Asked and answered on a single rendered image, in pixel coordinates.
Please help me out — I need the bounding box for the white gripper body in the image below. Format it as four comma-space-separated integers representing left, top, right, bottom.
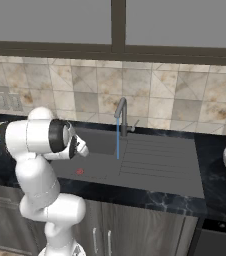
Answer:
73, 134, 90, 159

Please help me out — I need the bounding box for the dark grey faucet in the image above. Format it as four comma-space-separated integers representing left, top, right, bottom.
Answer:
113, 96, 130, 138

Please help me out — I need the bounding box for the grey faucet lever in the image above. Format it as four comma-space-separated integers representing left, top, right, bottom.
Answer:
129, 119, 141, 133

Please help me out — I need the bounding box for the dark grey sink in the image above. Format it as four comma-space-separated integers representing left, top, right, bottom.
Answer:
49, 127, 206, 200

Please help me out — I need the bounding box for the blue water stream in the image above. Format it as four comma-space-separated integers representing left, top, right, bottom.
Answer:
116, 116, 121, 161

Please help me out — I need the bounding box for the grey wood cabinet door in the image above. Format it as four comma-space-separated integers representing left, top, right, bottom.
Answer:
101, 201, 187, 256
72, 199, 103, 256

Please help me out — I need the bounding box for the grey wood drawer cabinet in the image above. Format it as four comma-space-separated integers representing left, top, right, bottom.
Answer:
0, 182, 48, 256

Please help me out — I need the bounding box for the brown framed window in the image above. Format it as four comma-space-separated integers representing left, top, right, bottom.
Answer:
0, 0, 226, 67

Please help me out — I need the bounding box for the dark dishwasher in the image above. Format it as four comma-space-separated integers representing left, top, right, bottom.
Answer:
186, 217, 226, 256

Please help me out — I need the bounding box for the grey wall outlet plate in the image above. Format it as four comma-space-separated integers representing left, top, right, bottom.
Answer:
0, 86, 25, 113

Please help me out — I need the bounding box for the silver cabinet handle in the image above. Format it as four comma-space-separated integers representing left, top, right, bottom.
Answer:
91, 227, 98, 255
106, 229, 113, 256

